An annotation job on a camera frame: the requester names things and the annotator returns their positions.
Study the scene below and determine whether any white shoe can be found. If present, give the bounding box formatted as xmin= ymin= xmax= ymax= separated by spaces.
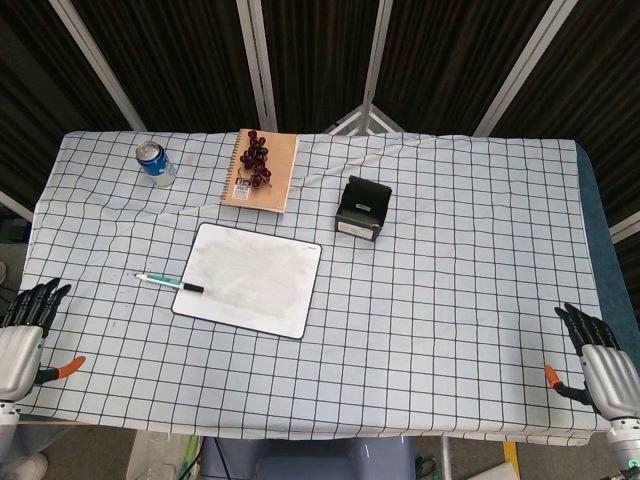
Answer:
xmin=0 ymin=452 xmax=49 ymax=480

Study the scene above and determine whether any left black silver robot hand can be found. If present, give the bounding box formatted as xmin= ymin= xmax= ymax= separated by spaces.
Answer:
xmin=0 ymin=277 xmax=87 ymax=402

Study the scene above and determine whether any blue soda can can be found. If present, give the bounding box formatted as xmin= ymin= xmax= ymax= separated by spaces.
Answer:
xmin=135 ymin=140 xmax=177 ymax=188

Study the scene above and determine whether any white screen frame post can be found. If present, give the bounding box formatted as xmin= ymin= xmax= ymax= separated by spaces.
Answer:
xmin=236 ymin=0 xmax=279 ymax=134
xmin=358 ymin=0 xmax=394 ymax=109
xmin=48 ymin=0 xmax=149 ymax=133
xmin=472 ymin=0 xmax=567 ymax=137

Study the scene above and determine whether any brown spiral notebook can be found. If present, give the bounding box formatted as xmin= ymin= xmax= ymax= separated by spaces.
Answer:
xmin=220 ymin=128 xmax=300 ymax=215

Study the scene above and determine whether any blue checked tablecloth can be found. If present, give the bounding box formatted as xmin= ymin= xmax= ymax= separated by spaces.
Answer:
xmin=0 ymin=130 xmax=617 ymax=447

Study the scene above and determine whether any open black box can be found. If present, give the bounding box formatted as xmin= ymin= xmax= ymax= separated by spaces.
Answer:
xmin=334 ymin=175 xmax=393 ymax=244

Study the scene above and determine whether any white paper sheet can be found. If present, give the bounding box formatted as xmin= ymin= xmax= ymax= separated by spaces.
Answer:
xmin=478 ymin=459 xmax=522 ymax=480

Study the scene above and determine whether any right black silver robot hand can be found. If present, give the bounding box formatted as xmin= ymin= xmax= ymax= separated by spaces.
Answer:
xmin=543 ymin=302 xmax=640 ymax=420

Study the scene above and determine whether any metal table leg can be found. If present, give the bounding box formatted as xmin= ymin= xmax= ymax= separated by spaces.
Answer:
xmin=438 ymin=435 xmax=454 ymax=480

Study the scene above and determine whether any green marker pen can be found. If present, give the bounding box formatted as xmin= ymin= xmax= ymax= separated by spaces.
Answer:
xmin=134 ymin=272 xmax=206 ymax=295

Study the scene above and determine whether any white dry-erase board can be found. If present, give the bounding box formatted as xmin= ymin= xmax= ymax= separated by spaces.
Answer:
xmin=170 ymin=222 xmax=324 ymax=342

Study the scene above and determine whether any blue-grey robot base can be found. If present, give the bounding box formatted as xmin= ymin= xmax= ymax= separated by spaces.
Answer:
xmin=199 ymin=436 xmax=417 ymax=480

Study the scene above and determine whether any white triangular screen foot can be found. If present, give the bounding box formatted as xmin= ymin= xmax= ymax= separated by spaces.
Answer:
xmin=322 ymin=103 xmax=407 ymax=135

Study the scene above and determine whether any dark red grape bunch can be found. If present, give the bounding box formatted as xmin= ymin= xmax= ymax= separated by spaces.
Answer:
xmin=238 ymin=129 xmax=274 ymax=191

